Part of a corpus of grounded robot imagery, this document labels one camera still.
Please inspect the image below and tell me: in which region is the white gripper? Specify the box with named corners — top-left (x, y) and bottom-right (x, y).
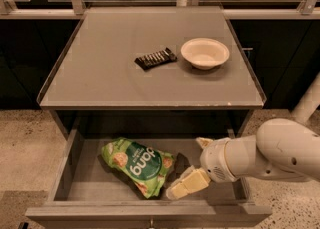
top-left (166, 137), bottom-right (237, 200)

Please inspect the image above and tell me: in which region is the grey open top drawer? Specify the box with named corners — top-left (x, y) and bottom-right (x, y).
top-left (26, 118), bottom-right (271, 229)

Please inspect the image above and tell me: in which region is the grey cabinet counter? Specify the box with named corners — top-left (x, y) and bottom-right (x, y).
top-left (36, 5), bottom-right (267, 141)

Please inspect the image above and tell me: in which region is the white paper bowl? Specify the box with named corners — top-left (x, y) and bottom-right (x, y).
top-left (180, 38), bottom-right (230, 70)

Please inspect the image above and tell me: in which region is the white cylindrical post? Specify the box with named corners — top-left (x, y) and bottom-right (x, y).
top-left (292, 73), bottom-right (320, 124)

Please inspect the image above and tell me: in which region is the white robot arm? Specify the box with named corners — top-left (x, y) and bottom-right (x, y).
top-left (166, 118), bottom-right (320, 200)

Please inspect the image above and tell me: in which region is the black snack bar wrapper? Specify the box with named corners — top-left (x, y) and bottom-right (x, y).
top-left (134, 48), bottom-right (177, 71)

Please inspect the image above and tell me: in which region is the green rice chip bag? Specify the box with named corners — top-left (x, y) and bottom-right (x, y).
top-left (101, 138), bottom-right (175, 198)

